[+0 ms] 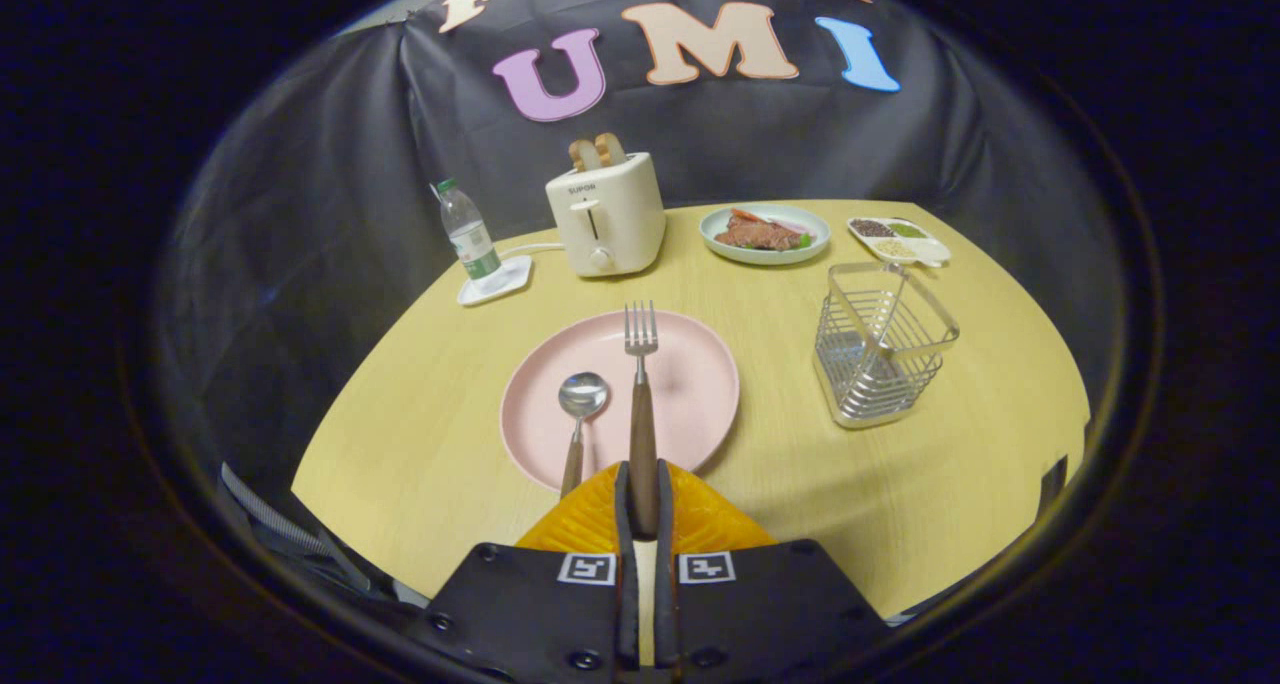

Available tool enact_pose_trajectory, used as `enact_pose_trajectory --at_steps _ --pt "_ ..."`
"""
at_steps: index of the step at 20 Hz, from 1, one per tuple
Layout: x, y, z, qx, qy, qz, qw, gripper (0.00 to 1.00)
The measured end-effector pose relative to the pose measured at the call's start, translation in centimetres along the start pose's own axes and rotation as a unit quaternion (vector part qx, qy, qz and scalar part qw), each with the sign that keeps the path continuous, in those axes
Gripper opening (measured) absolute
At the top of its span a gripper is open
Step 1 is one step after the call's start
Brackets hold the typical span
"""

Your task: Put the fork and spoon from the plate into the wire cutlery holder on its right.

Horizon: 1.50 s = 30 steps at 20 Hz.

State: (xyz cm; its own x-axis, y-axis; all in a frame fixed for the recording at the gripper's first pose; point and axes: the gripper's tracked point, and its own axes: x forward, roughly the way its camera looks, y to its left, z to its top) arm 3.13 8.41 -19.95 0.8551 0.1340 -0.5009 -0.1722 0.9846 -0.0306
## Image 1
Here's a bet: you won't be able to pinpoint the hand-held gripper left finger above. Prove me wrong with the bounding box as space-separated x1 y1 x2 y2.
408 461 641 684

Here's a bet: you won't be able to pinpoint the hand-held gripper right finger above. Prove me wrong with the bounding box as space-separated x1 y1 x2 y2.
655 461 891 681

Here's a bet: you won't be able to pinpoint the fork with wooden handle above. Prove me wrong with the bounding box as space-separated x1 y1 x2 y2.
624 301 661 539

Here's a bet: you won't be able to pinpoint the pink plate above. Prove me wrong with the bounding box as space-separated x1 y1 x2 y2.
499 309 741 493

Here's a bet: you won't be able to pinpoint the white square coaster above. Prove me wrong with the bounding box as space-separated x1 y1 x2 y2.
457 255 533 308

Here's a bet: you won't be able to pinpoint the cream toaster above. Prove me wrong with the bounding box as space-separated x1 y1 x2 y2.
545 151 667 279

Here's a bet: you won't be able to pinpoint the slices of meat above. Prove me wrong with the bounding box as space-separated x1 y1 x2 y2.
714 209 807 253

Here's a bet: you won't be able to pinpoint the light green plate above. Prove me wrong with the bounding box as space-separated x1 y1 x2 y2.
698 203 832 267

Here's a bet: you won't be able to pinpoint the plastic water bottle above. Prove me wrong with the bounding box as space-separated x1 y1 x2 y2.
435 177 504 285

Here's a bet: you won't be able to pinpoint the white divided condiment tray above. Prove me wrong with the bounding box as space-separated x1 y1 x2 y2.
847 216 952 268

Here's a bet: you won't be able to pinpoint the black backdrop cloth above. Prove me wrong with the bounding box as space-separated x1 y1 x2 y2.
150 0 1126 525

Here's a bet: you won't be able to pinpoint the spoon with wooden handle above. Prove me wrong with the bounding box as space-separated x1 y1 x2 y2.
557 371 610 500

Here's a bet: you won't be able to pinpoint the metal wire cutlery holder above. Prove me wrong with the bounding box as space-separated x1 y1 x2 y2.
813 261 961 430

